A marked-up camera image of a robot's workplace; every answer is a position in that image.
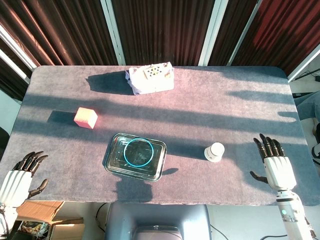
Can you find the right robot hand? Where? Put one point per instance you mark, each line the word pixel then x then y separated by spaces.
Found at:
pixel 278 170

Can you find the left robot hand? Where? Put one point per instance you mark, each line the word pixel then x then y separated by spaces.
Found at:
pixel 15 181

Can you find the white paper cup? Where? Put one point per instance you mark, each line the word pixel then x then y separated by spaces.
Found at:
pixel 214 152

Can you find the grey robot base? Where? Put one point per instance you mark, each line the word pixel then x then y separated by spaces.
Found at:
pixel 157 222

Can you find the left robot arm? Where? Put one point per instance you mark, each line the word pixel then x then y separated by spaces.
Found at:
pixel 6 220

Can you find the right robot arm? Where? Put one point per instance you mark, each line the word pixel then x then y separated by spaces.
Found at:
pixel 291 215

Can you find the white sneaker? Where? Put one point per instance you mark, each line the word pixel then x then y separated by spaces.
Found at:
pixel 315 155

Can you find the cardboard box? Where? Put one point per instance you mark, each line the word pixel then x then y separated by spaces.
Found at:
pixel 50 220

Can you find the person leg in jeans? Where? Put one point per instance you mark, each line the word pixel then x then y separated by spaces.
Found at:
pixel 308 105

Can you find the pink foam cube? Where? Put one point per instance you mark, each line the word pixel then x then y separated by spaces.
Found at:
pixel 85 117

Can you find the black rectangular metal tray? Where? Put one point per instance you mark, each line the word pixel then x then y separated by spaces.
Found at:
pixel 135 157

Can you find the grey table cloth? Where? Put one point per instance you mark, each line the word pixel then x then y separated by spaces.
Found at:
pixel 160 125

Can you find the white tissue pack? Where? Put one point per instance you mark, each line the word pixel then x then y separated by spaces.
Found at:
pixel 151 78

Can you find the dark red curtain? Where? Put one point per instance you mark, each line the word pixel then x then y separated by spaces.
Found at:
pixel 165 30

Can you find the white window frame post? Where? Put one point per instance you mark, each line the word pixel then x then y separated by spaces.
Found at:
pixel 246 32
pixel 303 65
pixel 112 30
pixel 212 32
pixel 15 57

